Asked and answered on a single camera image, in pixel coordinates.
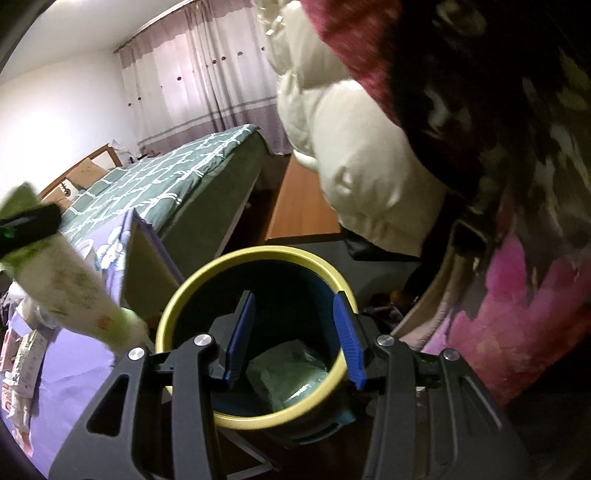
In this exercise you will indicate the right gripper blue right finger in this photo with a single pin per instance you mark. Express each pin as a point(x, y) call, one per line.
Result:
point(353, 341)

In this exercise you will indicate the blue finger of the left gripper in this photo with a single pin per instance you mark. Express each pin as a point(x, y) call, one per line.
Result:
point(28, 227)

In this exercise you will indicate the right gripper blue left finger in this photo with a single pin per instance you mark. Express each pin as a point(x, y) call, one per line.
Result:
point(236, 349)

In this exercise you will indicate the green plastic bag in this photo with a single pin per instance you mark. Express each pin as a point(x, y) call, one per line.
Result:
point(285, 375)

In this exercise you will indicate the green white plastic bottle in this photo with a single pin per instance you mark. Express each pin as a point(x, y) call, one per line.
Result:
point(52, 273)

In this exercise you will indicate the yellow rimmed blue trash bin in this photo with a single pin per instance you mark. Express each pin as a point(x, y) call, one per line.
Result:
point(293, 292)

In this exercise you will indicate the wooden bench cabinet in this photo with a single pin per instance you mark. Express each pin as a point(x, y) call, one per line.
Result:
point(300, 213)

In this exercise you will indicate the cream puffer jacket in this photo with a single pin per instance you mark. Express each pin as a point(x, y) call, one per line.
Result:
point(368, 172)

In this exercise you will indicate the bed with green plaid cover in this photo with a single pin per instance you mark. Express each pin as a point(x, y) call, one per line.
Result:
point(192, 196)

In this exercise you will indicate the pink floral garment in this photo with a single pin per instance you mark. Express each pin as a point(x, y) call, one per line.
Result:
point(517, 331)

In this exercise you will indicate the pink striped curtain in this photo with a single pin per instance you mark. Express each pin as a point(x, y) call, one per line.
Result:
point(200, 69)

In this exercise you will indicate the red quilted jacket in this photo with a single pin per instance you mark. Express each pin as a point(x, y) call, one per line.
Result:
point(373, 40)

